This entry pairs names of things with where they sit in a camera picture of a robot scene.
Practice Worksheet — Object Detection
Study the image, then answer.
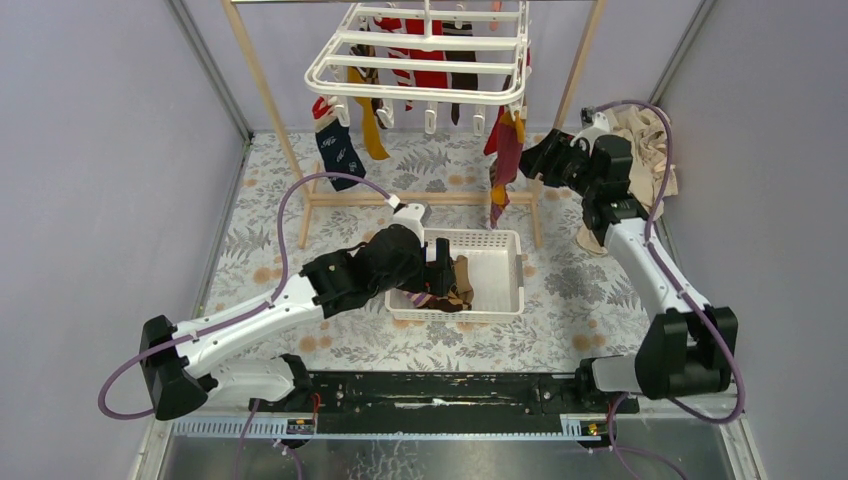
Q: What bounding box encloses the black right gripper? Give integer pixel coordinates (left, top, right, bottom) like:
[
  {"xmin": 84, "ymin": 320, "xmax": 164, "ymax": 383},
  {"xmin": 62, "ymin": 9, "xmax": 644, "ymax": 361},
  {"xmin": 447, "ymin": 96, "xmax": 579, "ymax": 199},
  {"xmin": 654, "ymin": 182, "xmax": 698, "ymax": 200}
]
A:
[{"xmin": 510, "ymin": 129, "xmax": 599, "ymax": 199}]

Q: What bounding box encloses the purple striped beige sock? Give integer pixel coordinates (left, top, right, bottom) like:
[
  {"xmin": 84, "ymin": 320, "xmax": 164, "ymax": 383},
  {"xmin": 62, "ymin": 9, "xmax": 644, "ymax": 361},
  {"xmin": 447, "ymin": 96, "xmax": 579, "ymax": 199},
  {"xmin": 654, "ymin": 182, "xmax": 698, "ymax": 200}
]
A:
[{"xmin": 403, "ymin": 291, "xmax": 438, "ymax": 309}]

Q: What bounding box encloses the tan brown sock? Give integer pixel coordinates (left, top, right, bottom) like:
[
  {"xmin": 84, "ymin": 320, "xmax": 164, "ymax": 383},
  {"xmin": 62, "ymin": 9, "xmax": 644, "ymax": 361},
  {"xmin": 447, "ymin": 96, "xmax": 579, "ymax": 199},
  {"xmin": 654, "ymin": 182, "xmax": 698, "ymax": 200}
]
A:
[{"xmin": 450, "ymin": 255, "xmax": 474, "ymax": 310}]

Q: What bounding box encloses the brown argyle sock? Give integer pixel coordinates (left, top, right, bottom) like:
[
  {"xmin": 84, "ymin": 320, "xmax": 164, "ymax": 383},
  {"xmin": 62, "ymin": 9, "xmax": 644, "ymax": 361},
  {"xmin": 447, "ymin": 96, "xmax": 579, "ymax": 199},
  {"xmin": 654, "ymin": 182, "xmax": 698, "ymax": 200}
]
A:
[{"xmin": 423, "ymin": 285, "xmax": 474, "ymax": 313}]

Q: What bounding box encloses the brown cream striped sock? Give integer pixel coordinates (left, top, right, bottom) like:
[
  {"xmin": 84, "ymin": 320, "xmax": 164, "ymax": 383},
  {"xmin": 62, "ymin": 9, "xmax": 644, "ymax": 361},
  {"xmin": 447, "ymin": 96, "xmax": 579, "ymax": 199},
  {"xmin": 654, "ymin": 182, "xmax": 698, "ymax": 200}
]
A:
[{"xmin": 488, "ymin": 109, "xmax": 528, "ymax": 230}]

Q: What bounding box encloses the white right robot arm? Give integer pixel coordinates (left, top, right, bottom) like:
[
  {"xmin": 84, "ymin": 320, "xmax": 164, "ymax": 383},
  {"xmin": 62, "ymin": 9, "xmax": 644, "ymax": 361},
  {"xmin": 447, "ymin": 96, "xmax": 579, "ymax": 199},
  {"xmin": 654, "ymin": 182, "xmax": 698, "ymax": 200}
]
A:
[{"xmin": 519, "ymin": 130, "xmax": 738, "ymax": 412}]

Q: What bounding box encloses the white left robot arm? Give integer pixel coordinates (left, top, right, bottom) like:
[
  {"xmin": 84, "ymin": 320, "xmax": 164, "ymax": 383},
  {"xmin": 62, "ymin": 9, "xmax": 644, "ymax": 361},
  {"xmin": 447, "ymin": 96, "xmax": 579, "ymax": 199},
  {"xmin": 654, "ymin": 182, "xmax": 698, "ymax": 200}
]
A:
[{"xmin": 139, "ymin": 224, "xmax": 456, "ymax": 420}]

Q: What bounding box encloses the white clip sock hanger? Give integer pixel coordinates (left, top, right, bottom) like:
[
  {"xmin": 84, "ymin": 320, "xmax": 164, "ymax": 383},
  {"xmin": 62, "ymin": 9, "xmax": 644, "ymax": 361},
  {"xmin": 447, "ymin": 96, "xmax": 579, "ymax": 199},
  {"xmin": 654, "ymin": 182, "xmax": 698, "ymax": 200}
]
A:
[{"xmin": 304, "ymin": 1, "xmax": 531, "ymax": 135}]

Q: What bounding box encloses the wooden clothes rack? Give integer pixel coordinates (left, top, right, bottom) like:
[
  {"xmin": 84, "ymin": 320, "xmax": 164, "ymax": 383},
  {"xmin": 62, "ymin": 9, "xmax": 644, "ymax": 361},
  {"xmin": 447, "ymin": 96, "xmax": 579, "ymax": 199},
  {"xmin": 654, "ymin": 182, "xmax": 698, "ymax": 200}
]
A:
[{"xmin": 220, "ymin": 0, "xmax": 609, "ymax": 250}]

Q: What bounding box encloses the red sock right side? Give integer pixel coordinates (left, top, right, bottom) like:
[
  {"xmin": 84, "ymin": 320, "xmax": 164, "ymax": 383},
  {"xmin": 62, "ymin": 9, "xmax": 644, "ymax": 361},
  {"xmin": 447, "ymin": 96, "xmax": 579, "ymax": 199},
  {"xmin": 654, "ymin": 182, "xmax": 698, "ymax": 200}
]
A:
[{"xmin": 483, "ymin": 106, "xmax": 505, "ymax": 156}]

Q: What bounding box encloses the white plastic basket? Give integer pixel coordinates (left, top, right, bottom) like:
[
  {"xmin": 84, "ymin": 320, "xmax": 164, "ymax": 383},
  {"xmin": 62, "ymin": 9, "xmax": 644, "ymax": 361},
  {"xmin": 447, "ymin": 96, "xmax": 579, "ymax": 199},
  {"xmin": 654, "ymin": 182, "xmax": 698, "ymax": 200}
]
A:
[{"xmin": 384, "ymin": 228, "xmax": 525, "ymax": 323}]

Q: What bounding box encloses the beige crumpled cloth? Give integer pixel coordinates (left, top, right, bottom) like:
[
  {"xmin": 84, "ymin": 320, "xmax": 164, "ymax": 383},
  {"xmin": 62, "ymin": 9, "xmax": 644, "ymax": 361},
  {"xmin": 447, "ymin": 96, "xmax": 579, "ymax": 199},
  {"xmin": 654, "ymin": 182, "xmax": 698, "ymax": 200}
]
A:
[{"xmin": 600, "ymin": 103, "xmax": 679, "ymax": 227}]

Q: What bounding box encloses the dark brown sock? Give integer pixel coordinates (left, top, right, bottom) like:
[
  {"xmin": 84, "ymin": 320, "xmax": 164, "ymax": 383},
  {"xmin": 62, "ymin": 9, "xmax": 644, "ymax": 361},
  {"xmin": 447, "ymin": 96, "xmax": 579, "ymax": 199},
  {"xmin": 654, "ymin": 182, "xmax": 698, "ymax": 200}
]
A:
[{"xmin": 442, "ymin": 21, "xmax": 479, "ymax": 125}]

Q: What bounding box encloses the navy blue sock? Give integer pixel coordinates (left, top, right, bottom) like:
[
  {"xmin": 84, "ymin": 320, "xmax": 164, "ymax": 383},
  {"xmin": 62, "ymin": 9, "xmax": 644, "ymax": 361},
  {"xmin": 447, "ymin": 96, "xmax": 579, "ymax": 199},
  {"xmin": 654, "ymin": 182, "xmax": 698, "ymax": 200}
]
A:
[{"xmin": 312, "ymin": 97, "xmax": 366, "ymax": 178}]

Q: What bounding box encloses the mustard yellow striped sock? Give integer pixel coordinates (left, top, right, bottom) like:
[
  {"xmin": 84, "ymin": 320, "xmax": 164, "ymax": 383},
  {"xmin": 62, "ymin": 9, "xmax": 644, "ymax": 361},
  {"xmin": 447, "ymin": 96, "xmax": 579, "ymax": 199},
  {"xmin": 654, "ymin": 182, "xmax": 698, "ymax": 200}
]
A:
[{"xmin": 347, "ymin": 66, "xmax": 390, "ymax": 161}]

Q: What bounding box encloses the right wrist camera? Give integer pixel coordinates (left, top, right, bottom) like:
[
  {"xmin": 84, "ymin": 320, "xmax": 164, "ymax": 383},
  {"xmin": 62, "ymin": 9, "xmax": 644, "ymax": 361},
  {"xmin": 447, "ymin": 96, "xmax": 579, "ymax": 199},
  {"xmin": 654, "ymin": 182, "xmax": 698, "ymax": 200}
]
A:
[{"xmin": 576, "ymin": 107, "xmax": 612, "ymax": 146}]

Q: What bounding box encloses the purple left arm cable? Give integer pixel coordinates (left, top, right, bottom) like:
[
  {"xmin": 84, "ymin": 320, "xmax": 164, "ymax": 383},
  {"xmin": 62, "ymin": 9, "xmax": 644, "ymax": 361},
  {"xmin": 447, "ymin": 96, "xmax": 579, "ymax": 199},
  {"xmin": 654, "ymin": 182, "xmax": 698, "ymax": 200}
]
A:
[{"xmin": 97, "ymin": 172, "xmax": 399, "ymax": 422}]

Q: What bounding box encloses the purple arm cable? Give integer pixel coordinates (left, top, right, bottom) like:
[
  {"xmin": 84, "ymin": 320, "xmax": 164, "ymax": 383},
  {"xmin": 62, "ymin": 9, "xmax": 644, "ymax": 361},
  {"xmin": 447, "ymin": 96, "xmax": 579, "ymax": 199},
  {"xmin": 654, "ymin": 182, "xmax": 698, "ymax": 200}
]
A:
[
  {"xmin": 592, "ymin": 99, "xmax": 747, "ymax": 425},
  {"xmin": 97, "ymin": 172, "xmax": 399, "ymax": 422}
]

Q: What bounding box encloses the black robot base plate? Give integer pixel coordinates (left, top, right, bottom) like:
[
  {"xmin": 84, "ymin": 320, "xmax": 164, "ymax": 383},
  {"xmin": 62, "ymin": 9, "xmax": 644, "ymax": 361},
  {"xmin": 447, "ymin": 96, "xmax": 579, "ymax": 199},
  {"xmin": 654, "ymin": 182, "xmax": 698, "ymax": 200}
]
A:
[{"xmin": 258, "ymin": 371, "xmax": 616, "ymax": 441}]

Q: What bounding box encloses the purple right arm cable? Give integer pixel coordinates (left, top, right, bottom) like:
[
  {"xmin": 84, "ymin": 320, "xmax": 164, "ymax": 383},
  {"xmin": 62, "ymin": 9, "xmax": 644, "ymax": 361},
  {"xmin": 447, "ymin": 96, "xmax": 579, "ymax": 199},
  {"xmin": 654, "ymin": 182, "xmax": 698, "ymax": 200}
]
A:
[{"xmin": 592, "ymin": 99, "xmax": 747, "ymax": 425}]

